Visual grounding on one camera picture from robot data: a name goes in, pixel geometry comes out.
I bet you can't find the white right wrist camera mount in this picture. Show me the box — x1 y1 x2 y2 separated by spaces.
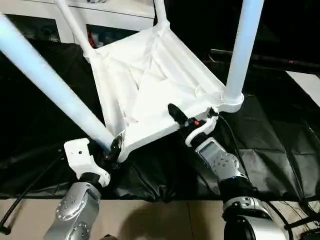
184 106 219 148

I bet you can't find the white flat board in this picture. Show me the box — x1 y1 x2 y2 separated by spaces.
285 71 320 101

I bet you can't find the black plastic mat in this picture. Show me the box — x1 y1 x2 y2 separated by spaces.
0 37 320 202

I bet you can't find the black flat floor device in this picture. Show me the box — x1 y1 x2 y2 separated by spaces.
301 231 320 240

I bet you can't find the black floor cable bundle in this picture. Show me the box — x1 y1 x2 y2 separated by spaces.
274 197 320 232

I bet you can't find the white cabinet with glass doors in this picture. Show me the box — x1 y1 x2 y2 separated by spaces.
0 0 156 50

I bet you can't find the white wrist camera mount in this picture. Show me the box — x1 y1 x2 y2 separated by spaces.
63 138 111 188
184 106 219 148

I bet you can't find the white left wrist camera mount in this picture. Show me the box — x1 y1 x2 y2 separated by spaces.
63 138 111 188

